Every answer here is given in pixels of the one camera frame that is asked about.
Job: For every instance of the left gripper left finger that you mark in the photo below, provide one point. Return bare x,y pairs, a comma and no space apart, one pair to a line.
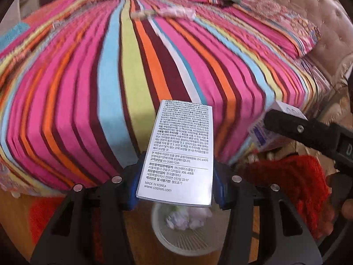
69,235

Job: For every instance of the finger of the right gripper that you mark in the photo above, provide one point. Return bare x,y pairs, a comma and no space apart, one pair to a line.
311,133

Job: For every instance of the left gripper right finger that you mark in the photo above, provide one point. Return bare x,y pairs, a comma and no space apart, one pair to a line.
283,238

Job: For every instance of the large white paper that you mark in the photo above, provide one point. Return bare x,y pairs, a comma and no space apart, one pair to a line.
185,217

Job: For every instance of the white grey carton box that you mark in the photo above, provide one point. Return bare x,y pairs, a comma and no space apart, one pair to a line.
179,161

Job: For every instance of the pink white toilet cover packet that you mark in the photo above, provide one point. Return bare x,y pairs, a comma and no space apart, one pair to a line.
177,12

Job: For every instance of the small barcode box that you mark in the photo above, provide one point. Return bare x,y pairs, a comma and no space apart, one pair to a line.
142,14

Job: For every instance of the cream carved nightstand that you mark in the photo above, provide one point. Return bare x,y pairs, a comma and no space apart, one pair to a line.
334,107

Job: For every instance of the red fluffy right slipper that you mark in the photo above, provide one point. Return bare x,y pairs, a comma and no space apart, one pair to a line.
302,182

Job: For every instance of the red fluffy slipper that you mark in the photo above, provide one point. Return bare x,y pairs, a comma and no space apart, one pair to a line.
40,213
302,182

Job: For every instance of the red fluffy left slipper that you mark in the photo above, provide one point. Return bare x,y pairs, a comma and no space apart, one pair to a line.
40,213

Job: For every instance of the white mesh waste basket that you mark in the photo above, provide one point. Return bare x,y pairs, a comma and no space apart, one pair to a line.
190,242

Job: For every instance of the floral pink pillow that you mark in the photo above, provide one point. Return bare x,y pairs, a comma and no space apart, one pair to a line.
296,35

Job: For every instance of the striped colourful bed cover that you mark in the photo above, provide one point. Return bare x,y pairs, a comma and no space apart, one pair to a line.
82,83

